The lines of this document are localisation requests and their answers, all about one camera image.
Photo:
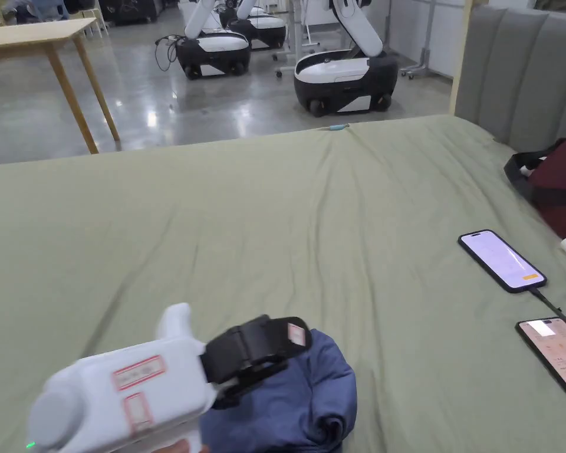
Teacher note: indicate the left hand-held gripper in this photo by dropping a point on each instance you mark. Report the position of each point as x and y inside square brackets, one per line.
[122, 396]

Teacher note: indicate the dark blue garment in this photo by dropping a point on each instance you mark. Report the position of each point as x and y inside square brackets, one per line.
[302, 406]

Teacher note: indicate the person's left hand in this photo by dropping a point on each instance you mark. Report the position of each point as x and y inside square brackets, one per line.
[172, 447]

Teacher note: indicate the bed with pale green sheet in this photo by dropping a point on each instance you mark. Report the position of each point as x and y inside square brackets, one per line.
[283, 222]

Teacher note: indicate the small blue object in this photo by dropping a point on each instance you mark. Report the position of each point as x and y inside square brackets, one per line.
[338, 127]

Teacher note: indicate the black smartphone with white screen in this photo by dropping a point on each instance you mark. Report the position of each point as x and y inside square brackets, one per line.
[501, 260]

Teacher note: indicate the white and black mobile robot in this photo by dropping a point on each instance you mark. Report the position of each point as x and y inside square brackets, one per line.
[264, 30]
[212, 52]
[344, 75]

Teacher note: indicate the black smartphone with pink screen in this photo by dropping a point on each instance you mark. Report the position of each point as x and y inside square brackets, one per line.
[554, 358]

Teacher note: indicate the dark red bag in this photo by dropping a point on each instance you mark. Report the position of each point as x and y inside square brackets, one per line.
[559, 188]

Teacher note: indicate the grey padded headboard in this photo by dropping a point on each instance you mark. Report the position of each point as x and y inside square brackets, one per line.
[519, 66]

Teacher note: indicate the light wooden post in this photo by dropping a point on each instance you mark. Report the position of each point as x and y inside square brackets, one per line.
[460, 56]

